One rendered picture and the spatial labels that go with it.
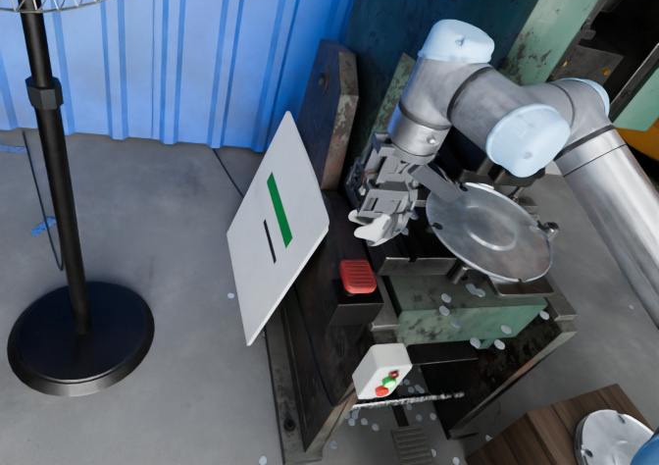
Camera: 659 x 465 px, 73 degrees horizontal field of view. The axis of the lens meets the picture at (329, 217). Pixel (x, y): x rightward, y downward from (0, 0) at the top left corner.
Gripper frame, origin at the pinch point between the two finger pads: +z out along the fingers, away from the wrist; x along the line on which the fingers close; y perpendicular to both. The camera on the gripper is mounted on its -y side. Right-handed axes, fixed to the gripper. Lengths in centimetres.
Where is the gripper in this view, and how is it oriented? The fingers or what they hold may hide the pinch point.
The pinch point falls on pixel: (375, 238)
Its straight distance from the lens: 75.1
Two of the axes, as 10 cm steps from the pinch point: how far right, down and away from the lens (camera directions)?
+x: 2.2, 7.2, -6.6
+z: -2.8, 6.9, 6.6
